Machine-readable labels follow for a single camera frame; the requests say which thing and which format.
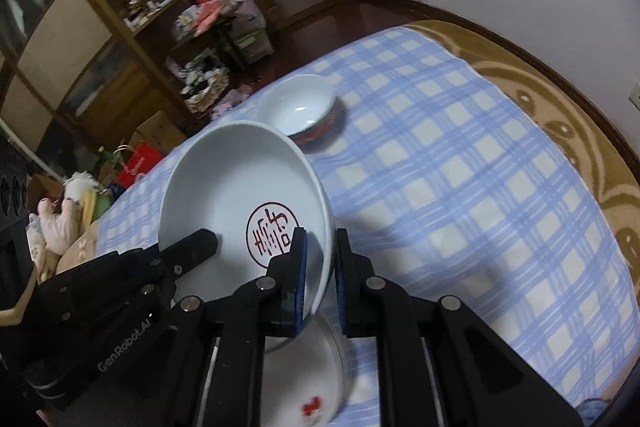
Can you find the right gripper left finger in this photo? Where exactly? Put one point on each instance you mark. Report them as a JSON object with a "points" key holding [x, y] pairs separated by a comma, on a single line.
{"points": [[217, 347]]}

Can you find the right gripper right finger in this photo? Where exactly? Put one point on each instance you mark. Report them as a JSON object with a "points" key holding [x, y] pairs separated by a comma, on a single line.
{"points": [[439, 363]]}

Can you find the large cherry plate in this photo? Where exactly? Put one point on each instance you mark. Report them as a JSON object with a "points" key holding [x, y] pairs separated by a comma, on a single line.
{"points": [[305, 381]]}

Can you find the bowl with red seal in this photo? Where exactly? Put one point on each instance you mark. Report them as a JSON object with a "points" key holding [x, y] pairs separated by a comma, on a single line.
{"points": [[252, 186]]}

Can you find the red patterned bowl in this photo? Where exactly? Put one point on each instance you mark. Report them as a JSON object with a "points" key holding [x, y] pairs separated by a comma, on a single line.
{"points": [[302, 107]]}

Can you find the plush toy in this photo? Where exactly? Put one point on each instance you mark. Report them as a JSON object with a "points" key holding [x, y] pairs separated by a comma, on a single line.
{"points": [[62, 231]]}

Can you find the blue plaid cloth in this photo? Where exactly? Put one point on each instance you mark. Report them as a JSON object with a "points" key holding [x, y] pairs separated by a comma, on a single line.
{"points": [[446, 183]]}

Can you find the red paper bag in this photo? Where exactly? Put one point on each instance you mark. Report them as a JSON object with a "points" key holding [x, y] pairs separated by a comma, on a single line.
{"points": [[136, 161]]}

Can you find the cardboard box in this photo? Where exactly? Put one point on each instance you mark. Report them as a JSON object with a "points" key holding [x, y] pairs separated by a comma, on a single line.
{"points": [[159, 132]]}

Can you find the wicker basket with items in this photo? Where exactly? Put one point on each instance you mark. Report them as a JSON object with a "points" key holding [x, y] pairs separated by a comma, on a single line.
{"points": [[203, 81]]}

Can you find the brown patterned blanket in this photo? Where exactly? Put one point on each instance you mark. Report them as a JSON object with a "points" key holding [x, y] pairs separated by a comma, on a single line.
{"points": [[585, 138]]}

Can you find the small black side table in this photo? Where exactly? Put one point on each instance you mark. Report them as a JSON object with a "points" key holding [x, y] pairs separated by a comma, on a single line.
{"points": [[226, 25]]}

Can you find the wooden wardrobe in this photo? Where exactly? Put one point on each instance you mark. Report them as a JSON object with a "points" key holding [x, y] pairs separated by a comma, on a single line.
{"points": [[91, 69]]}

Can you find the white wall socket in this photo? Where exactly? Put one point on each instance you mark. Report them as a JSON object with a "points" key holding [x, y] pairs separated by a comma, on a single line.
{"points": [[634, 96]]}

